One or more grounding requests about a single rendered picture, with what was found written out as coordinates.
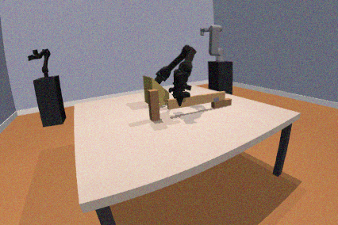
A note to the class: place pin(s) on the long tan wooden rail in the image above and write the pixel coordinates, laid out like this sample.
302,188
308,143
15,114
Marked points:
195,100

